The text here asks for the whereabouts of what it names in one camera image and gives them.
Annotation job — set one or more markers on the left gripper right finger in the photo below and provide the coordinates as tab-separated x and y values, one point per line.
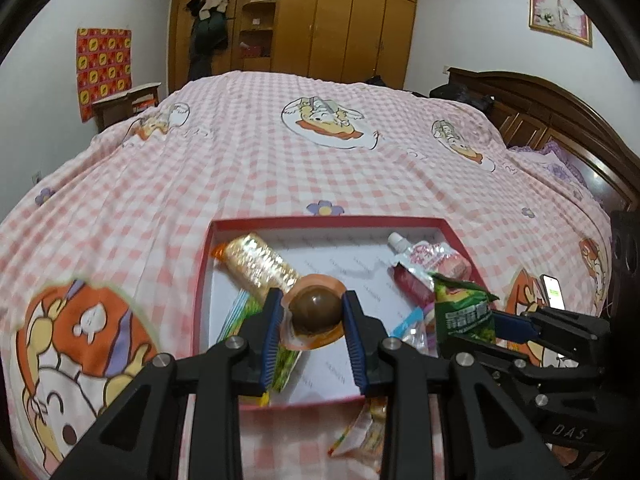
485	434

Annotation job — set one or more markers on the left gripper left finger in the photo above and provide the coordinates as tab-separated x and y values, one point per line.
140	434

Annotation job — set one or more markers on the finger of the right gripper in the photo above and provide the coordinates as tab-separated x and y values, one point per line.
514	328
570	335

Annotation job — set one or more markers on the green pea snack bag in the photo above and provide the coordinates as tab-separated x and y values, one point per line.
265	364

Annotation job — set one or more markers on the chocolate ball jelly cup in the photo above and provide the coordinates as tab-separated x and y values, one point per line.
313	311

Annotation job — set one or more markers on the white smartphone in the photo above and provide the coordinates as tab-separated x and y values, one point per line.
552	291

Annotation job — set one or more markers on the clear blue-topped candy bag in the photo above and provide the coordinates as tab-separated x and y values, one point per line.
418	330

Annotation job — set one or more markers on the red shallow cardboard tray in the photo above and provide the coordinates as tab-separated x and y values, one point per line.
385	261

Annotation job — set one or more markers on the pink jelly drink pouch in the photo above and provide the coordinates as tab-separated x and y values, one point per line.
414	265

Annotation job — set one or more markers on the small yellow candy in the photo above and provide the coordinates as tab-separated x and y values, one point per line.
255	401

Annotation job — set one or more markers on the burger gummy candy pack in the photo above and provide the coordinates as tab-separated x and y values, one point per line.
363	439

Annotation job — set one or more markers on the pink checkered bedsheet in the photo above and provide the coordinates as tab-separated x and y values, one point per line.
100	260

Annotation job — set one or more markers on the orange wafer biscuit pack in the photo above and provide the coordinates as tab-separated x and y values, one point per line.
255	265

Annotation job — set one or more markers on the dark wooden headboard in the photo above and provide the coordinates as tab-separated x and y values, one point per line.
531	111

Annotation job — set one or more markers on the wooden wardrobe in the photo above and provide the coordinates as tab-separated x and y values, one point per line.
336	40

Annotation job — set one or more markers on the red yellow patterned board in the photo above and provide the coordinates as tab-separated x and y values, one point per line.
103	65

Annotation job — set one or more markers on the hanging dark clothes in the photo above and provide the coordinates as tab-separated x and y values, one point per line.
209	34

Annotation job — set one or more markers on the framed wall portrait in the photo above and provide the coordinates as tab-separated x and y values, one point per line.
563	18

